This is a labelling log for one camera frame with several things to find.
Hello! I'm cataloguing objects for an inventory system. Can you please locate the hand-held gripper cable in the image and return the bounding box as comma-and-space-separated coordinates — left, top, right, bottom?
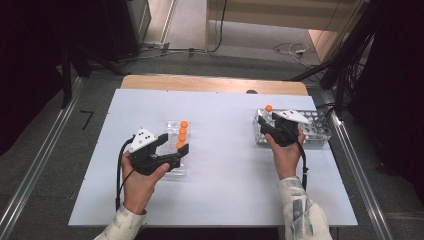
114, 136, 136, 212
286, 123, 309, 192

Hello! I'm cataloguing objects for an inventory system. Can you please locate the clear plastic tube rack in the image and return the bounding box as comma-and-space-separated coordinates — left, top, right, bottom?
157, 120, 192, 178

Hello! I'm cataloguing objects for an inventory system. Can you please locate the white floor cable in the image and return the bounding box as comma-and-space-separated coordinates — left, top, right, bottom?
273, 41, 311, 68

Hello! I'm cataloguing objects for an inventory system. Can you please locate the dark cabinet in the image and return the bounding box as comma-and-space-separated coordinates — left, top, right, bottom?
99, 0, 153, 63

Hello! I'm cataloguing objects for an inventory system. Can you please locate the left hand-held gripper cable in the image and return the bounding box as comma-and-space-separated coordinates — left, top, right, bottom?
114, 136, 136, 212

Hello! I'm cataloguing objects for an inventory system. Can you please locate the person's right hand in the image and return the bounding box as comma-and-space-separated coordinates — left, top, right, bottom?
264, 128, 306, 181

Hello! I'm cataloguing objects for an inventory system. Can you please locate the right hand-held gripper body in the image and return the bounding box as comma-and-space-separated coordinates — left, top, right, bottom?
261, 109, 311, 148

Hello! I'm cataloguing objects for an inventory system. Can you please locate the grey power strip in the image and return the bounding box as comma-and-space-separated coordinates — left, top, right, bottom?
142, 41, 171, 52

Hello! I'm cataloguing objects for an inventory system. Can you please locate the black metal stand with cables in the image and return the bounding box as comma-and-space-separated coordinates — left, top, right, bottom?
283, 0, 378, 114

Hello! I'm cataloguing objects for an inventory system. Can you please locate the perforated metal tube rack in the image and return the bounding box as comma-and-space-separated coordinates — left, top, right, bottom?
252, 107, 333, 146

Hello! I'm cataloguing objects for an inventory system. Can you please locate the person's left hand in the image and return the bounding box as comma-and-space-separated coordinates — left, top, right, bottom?
120, 151, 171, 215

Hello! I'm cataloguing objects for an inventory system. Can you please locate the light wooden furniture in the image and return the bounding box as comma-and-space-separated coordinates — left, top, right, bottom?
204, 0, 368, 63

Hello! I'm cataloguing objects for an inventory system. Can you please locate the aluminium floor rail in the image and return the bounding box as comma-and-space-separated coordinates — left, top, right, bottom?
323, 91, 394, 240
0, 77, 84, 240

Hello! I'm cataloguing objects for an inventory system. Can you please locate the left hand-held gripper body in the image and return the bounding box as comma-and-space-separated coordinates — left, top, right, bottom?
128, 127, 183, 177

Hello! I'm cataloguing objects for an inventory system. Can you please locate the right hand-held gripper cable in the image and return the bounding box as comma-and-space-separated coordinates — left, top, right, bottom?
286, 123, 309, 192

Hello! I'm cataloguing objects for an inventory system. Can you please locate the wooden table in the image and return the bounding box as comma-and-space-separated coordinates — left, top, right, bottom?
119, 74, 310, 97

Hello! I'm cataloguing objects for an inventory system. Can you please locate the black floor cable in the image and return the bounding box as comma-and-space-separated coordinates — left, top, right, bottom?
143, 0, 229, 56

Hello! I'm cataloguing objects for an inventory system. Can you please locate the dark curtain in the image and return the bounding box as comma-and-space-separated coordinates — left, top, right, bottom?
348, 0, 424, 196
0, 0, 104, 156

